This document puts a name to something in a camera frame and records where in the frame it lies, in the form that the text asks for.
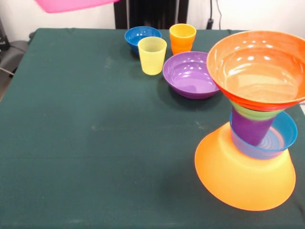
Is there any black hanging power cable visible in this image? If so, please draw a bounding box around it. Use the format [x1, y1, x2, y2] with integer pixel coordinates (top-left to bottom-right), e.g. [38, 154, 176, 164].
[206, 0, 224, 31]

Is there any grey office chair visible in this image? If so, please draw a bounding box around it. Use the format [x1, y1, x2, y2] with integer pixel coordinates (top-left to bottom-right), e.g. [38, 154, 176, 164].
[0, 40, 31, 72]

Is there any dark green tablecloth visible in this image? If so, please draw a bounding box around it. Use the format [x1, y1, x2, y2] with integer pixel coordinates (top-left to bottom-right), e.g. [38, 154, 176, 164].
[0, 28, 305, 229]

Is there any pink bowl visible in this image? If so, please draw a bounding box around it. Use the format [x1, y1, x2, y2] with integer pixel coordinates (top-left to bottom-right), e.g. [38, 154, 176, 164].
[33, 0, 120, 14]

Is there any light blue bowl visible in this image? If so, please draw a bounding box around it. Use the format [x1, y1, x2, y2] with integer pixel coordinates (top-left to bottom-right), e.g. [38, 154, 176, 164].
[229, 111, 298, 160]

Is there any yellow cup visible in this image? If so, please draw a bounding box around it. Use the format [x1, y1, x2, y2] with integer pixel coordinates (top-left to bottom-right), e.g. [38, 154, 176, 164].
[138, 36, 168, 76]

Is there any red bowl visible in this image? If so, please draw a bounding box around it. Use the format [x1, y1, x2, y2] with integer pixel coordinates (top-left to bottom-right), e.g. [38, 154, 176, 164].
[206, 30, 305, 112]

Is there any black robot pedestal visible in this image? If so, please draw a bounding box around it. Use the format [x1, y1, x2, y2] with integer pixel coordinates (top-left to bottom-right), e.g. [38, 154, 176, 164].
[113, 0, 189, 30]

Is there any purple bowl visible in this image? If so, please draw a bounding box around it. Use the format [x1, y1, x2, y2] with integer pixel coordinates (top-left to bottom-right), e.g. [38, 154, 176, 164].
[163, 51, 220, 100]

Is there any large yellow-orange bowl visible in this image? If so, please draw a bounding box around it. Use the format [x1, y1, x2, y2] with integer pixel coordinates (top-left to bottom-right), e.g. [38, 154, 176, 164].
[194, 121, 297, 212]

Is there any dark blue bowl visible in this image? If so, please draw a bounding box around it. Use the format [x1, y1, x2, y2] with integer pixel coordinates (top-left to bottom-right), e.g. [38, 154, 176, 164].
[124, 26, 163, 55]

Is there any green bowl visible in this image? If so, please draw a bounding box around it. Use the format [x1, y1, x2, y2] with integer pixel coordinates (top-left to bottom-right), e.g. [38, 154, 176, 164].
[231, 101, 282, 121]

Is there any purple cup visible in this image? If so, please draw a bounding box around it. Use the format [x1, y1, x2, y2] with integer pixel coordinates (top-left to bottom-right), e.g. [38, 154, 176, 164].
[231, 107, 275, 147]

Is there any orange cup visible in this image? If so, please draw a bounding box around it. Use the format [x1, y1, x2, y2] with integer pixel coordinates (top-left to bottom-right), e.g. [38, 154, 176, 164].
[169, 23, 197, 55]

